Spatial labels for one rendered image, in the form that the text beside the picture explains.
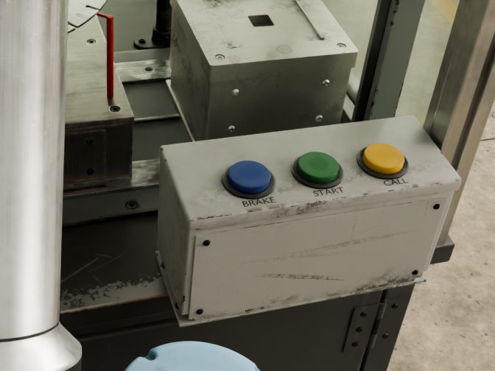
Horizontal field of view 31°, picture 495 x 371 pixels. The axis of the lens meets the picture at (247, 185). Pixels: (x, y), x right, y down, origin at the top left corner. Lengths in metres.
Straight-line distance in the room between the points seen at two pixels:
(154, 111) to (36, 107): 0.62
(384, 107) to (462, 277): 1.14
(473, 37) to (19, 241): 0.49
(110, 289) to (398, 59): 0.39
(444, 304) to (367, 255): 1.13
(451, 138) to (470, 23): 0.13
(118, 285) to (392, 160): 0.31
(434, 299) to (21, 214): 1.57
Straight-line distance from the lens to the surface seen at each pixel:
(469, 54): 0.86
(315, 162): 0.85
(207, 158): 0.85
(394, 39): 0.95
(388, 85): 0.98
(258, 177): 0.82
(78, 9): 0.96
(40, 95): 0.53
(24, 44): 0.52
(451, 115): 0.90
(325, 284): 0.92
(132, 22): 1.34
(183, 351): 0.58
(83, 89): 1.01
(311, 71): 1.02
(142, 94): 1.17
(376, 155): 0.87
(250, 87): 1.01
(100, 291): 0.92
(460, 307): 2.03
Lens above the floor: 1.43
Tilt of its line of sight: 41 degrees down
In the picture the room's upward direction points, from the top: 8 degrees clockwise
